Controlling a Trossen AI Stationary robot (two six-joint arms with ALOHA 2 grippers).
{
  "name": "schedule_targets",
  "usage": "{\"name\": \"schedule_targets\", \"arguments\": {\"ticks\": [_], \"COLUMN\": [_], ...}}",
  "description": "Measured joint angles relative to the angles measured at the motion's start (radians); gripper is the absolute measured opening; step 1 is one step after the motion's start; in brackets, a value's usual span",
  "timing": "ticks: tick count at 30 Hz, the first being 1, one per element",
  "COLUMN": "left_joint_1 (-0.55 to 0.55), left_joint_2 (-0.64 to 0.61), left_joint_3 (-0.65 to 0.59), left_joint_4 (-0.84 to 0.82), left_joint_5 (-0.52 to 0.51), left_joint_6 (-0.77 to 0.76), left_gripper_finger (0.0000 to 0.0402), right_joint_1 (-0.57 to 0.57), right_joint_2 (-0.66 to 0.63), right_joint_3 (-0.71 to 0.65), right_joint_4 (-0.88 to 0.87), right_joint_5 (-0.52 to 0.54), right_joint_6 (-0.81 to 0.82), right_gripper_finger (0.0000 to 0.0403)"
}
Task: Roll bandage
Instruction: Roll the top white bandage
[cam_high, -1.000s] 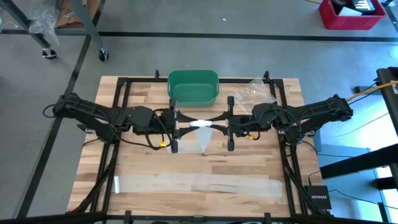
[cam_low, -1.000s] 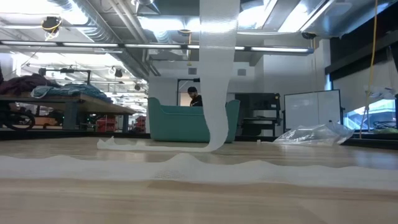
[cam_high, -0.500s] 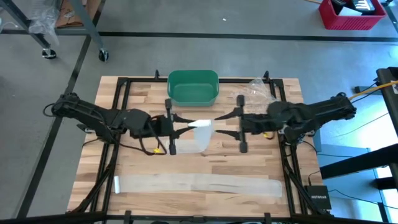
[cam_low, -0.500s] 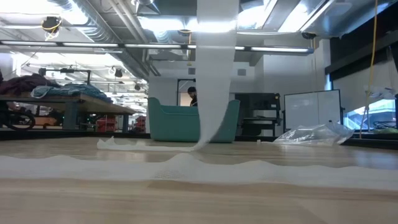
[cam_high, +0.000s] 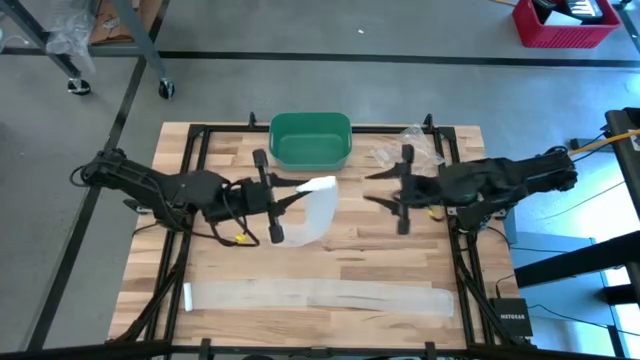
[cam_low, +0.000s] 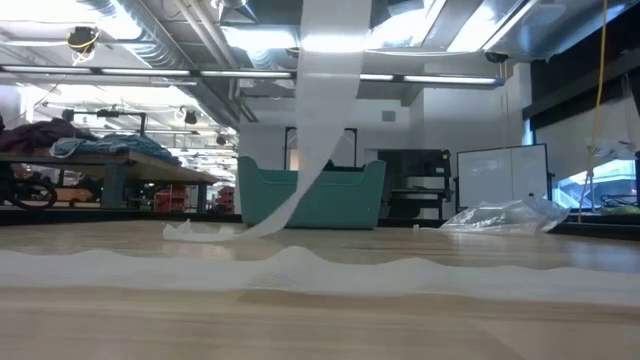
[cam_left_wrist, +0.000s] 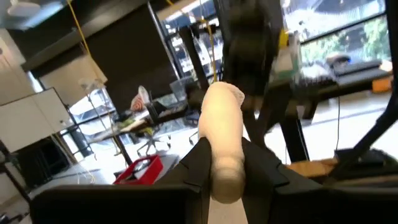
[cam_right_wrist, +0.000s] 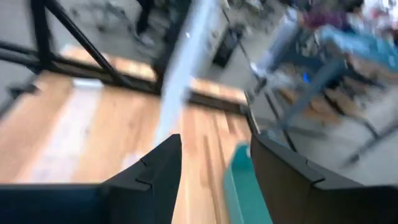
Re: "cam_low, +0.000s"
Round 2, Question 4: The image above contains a white gauze bandage roll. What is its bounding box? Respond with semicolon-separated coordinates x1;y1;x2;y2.
162;0;374;245

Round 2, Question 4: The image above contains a green plastic basket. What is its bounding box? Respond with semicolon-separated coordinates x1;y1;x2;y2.
237;156;388;230

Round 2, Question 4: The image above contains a black workbench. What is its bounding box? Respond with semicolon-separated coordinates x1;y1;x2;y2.
377;148;455;220

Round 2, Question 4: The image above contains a red storage bin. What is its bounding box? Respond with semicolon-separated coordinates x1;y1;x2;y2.
153;187;187;214

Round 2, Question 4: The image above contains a white whiteboard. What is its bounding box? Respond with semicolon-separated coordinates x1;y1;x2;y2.
455;143;551;209

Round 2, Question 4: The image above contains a long ceiling strip light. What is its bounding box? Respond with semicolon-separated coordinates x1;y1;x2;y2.
0;63;505;87

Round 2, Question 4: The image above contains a blue garment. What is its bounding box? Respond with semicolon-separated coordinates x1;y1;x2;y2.
49;132;184;166

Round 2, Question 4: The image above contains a wooden table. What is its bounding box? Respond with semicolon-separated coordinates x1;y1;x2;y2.
0;148;221;210

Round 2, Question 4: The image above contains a maroon garment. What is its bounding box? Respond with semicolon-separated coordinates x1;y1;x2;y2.
0;118;99;154

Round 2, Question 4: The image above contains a yellow cable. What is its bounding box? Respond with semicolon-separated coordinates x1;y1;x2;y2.
577;0;609;225

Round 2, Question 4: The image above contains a ceiling cable reel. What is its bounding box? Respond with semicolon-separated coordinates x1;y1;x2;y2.
66;25;101;66

